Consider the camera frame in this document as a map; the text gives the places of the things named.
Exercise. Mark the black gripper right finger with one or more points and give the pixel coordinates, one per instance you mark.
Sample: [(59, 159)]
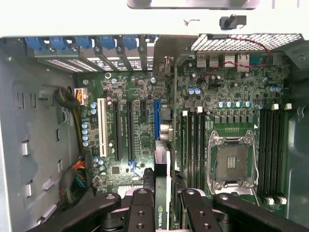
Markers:
[(198, 205)]

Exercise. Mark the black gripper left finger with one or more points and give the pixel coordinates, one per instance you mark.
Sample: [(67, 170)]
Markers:
[(144, 205)]

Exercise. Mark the metal socket cover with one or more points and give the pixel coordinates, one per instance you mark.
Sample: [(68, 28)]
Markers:
[(231, 191)]

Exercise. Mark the CPU socket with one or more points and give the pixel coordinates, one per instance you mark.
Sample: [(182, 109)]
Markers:
[(233, 164)]

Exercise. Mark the long black expansion slot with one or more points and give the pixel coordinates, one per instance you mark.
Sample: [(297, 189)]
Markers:
[(117, 130), (130, 130)]

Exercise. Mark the black RAM slot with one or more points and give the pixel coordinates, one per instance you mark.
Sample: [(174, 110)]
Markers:
[(269, 149), (262, 149), (275, 149), (281, 149)]

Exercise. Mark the blue expansion slot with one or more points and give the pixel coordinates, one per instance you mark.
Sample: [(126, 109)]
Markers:
[(157, 120)]

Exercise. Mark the white expansion slot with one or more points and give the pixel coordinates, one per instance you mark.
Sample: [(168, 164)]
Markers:
[(102, 125)]

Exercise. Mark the short black expansion slot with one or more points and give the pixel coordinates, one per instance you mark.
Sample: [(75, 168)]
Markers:
[(143, 108)]

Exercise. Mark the green motherboard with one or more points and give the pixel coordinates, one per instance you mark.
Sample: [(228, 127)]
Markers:
[(231, 84)]

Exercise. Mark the open black PC case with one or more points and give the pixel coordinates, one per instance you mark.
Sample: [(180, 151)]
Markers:
[(36, 120)]

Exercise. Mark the black case lock tab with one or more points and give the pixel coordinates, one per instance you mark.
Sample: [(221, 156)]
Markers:
[(229, 22)]

